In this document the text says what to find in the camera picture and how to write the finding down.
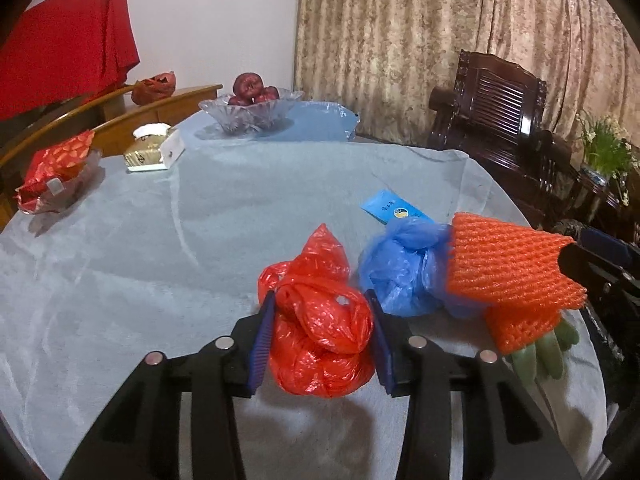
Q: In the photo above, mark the pale grey-blue tablecloth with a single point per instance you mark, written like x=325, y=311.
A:
x=150, y=260

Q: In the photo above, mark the white flowering plant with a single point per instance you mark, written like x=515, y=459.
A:
x=607, y=152

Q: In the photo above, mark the red plastic bag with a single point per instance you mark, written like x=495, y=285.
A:
x=320, y=320

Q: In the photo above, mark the dark wooden armchair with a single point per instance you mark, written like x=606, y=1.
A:
x=500, y=110

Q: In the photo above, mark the green rubber glove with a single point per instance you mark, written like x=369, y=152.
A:
x=542, y=357

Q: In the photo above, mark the blue and white flowerpot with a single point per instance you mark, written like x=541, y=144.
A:
x=595, y=178

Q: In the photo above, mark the dark wooden side table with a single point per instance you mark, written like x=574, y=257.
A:
x=595, y=200

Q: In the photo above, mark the light wooden cabinet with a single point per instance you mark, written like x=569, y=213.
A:
x=150, y=112

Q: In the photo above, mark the red cloth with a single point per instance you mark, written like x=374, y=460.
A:
x=60, y=50

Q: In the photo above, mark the glass fruit bowl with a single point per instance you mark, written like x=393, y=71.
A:
x=250, y=115

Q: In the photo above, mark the red apple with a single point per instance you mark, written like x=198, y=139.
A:
x=270, y=93
x=246, y=85
x=237, y=100

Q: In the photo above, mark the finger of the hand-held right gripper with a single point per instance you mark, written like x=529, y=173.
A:
x=607, y=242
x=595, y=272

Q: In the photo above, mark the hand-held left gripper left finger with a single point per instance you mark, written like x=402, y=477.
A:
x=262, y=345

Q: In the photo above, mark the blue packet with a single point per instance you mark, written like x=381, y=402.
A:
x=390, y=207

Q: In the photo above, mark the orange foam fruit net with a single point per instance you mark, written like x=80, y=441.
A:
x=500, y=270

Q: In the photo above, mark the beige patterned curtain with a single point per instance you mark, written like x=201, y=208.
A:
x=400, y=50

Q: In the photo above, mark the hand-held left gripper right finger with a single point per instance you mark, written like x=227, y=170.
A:
x=382, y=345

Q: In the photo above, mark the blue plastic bag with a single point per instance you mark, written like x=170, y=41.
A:
x=405, y=275

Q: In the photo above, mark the red patterned packet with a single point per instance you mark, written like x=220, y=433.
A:
x=55, y=162

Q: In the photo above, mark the black lined trash bin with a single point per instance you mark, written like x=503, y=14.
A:
x=610, y=355

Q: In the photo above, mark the glass dish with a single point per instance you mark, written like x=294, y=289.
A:
x=60, y=205

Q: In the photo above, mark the gold tissue pack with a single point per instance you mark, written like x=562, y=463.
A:
x=142, y=157

